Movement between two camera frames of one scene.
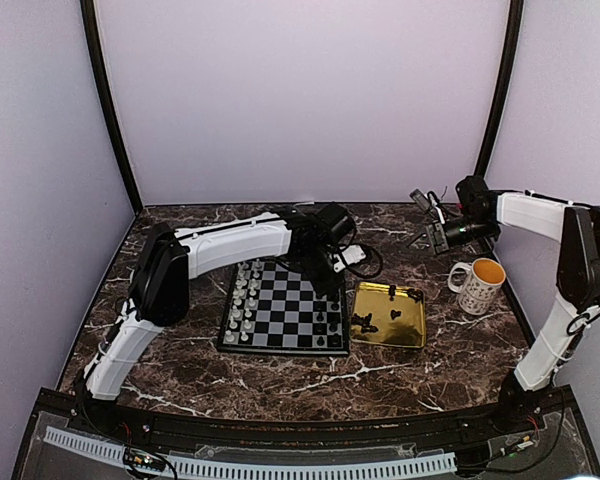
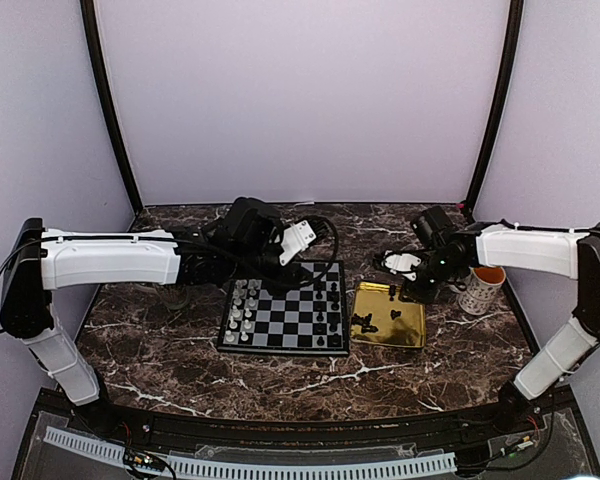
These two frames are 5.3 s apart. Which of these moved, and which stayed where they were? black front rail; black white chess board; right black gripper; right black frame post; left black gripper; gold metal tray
Moved: right black gripper; left black gripper
Stayed: black white chess board; right black frame post; black front rail; gold metal tray
